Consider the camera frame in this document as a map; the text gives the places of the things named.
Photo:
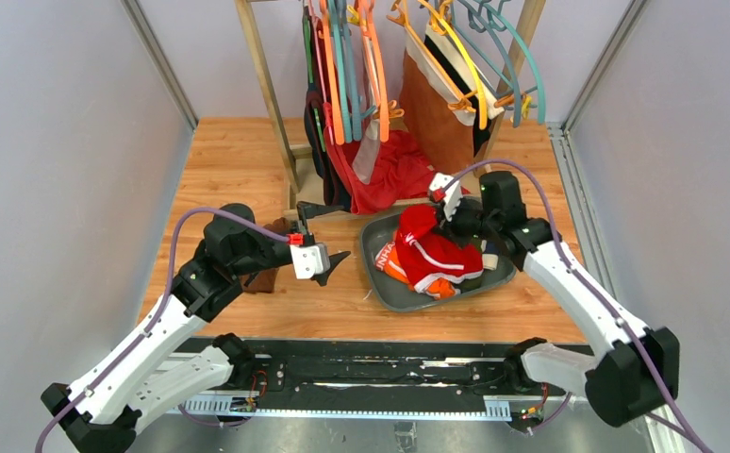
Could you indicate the dark green underwear in basin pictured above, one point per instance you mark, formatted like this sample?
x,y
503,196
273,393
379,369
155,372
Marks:
x,y
490,263

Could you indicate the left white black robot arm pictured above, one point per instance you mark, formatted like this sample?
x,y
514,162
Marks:
x,y
115,401

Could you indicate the teal plastic hanger pair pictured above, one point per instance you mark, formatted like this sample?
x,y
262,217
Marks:
x,y
350,109

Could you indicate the blue-grey plastic clip hanger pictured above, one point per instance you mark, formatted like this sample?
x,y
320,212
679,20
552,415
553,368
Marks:
x,y
485,26

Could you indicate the large red garment hanging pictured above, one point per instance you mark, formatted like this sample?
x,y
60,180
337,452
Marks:
x,y
401,171

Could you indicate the orange plastic hanger left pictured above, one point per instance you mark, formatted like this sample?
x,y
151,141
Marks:
x,y
331,70

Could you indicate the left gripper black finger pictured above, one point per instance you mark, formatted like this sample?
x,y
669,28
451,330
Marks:
x,y
334,261
307,211

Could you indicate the grey plastic basin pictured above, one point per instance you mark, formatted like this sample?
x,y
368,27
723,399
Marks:
x,y
395,295

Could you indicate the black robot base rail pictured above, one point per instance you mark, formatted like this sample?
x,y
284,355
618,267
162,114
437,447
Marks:
x,y
364,380

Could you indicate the brown cloth on table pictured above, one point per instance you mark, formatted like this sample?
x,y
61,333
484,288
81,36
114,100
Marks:
x,y
264,281

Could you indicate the brown underwear on hanger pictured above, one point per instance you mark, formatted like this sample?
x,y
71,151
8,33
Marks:
x,y
447,143

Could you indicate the orange clip hanger with brown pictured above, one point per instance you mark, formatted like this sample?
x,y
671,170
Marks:
x,y
438,78

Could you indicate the yellow plastic clip hanger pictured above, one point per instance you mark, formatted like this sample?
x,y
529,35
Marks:
x,y
443,26

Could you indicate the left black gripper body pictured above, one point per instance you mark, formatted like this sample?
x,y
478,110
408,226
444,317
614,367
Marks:
x,y
309,236

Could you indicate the orange plastic hanger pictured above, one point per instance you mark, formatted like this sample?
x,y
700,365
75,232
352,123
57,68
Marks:
x,y
331,70
385,109

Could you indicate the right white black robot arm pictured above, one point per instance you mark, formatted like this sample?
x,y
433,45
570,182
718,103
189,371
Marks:
x,y
631,369

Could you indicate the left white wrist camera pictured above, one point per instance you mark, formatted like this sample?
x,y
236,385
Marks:
x,y
309,260

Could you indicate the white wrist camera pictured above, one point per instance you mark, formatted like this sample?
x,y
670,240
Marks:
x,y
309,260
445,191

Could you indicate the orange plastic hanger right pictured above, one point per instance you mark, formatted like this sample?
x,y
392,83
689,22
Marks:
x,y
385,109

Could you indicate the orange underwear in basin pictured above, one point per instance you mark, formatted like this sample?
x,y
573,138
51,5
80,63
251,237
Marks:
x,y
386,261

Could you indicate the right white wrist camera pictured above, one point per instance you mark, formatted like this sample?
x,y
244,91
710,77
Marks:
x,y
445,191

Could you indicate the black underwear cream waistband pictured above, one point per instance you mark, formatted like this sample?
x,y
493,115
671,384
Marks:
x,y
455,66

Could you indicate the wooden clothes rack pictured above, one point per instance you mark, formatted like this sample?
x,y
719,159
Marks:
x,y
301,182

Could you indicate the red underwear white trim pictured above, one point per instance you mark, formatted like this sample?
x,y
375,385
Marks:
x,y
425,254

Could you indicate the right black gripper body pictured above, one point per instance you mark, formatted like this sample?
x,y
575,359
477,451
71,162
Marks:
x,y
460,224

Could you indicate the teal plastic clip hanger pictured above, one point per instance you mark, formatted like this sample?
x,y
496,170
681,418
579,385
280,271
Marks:
x,y
535,102

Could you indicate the dark navy garment hanging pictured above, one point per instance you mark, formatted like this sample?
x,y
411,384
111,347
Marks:
x,y
318,144

